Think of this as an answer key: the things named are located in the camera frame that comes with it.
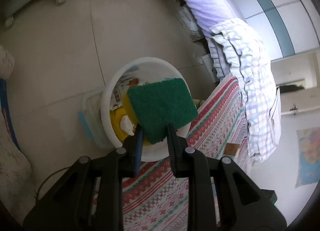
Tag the colourful wall poster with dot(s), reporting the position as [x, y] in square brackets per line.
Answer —
[308, 144]

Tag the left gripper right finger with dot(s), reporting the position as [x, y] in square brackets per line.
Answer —
[187, 162]

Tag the plaid white purple quilt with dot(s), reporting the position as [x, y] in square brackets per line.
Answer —
[248, 61]

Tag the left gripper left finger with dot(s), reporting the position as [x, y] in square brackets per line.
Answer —
[124, 162]

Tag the yellow snack bag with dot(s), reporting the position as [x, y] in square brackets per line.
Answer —
[117, 114]

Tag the patterned red green bedsheet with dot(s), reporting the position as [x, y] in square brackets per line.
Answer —
[163, 176]

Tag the white plastic trash bin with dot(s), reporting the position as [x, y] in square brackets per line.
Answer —
[137, 73]

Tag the green yellow sponge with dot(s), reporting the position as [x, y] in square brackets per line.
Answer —
[156, 105]

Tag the white tissue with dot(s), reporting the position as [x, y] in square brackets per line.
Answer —
[127, 126]

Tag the white blue wardrobe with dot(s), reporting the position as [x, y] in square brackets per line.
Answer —
[287, 27]

